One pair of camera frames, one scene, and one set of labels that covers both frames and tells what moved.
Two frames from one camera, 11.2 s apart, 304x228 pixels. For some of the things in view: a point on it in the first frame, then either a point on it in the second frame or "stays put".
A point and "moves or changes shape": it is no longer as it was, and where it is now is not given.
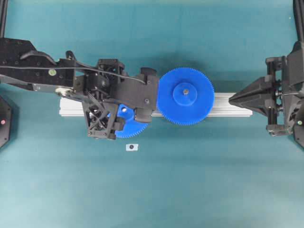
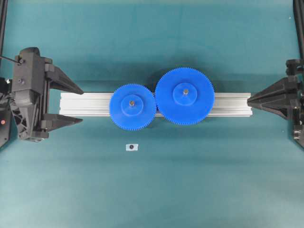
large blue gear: (186, 96) stays put
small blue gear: (131, 127) moves or changes shape
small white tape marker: (131, 147) stays put
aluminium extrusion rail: (223, 106) stays put
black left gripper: (97, 90) to (30, 110)
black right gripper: (286, 107) to (286, 97)
